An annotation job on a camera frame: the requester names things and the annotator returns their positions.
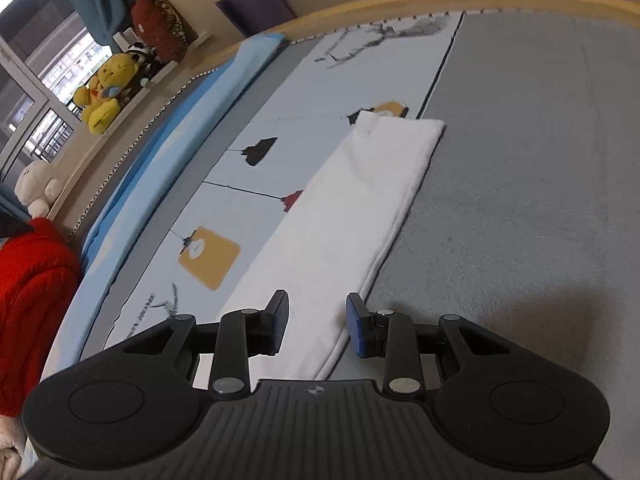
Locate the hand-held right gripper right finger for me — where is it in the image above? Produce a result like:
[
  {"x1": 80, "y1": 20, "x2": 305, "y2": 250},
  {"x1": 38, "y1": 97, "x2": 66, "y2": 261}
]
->
[{"x1": 346, "y1": 292, "x2": 506, "y2": 396}]

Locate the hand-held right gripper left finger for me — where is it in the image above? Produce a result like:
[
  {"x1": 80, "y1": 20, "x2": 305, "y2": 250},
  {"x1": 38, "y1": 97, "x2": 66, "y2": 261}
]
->
[{"x1": 122, "y1": 289, "x2": 291, "y2": 402}]

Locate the white garment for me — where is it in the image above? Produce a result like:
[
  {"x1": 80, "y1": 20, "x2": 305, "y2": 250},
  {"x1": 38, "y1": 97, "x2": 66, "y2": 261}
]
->
[{"x1": 216, "y1": 110, "x2": 447, "y2": 381}]

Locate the light blue blanket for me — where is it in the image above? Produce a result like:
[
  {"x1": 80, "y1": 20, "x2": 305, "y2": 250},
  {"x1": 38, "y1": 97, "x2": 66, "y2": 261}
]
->
[{"x1": 80, "y1": 32, "x2": 286, "y2": 276}]

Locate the grey printed bed sheet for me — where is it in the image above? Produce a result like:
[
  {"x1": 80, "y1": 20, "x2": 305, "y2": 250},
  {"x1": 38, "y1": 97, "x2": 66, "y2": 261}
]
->
[{"x1": 42, "y1": 10, "x2": 640, "y2": 480}]

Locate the beige window sill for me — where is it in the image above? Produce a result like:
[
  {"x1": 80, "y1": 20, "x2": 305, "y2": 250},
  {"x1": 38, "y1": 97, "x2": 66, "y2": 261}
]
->
[{"x1": 47, "y1": 30, "x2": 211, "y2": 233}]

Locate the red knitted cloth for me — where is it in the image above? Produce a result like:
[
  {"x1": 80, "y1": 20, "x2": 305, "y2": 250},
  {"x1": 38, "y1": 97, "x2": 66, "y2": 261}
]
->
[{"x1": 0, "y1": 217, "x2": 83, "y2": 418}]

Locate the yellow plush toy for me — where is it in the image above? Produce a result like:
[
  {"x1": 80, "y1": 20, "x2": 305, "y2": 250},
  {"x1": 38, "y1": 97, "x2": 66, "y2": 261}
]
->
[{"x1": 73, "y1": 52, "x2": 148, "y2": 136}]

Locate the black and white plush toy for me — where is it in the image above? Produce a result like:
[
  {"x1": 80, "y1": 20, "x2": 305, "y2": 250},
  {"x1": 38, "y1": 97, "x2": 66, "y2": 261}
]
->
[{"x1": 125, "y1": 42, "x2": 163, "y2": 77}]

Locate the purple box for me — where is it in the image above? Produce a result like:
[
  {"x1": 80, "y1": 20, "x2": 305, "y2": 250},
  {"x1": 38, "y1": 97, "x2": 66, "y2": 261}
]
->
[{"x1": 216, "y1": 0, "x2": 297, "y2": 38}]

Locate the dark red cushion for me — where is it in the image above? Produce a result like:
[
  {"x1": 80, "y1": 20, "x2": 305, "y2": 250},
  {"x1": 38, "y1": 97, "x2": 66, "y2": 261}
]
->
[{"x1": 131, "y1": 0, "x2": 190, "y2": 63}]

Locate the window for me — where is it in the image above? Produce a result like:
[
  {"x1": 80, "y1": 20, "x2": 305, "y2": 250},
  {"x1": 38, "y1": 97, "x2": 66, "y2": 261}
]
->
[{"x1": 0, "y1": 0, "x2": 112, "y2": 173}]

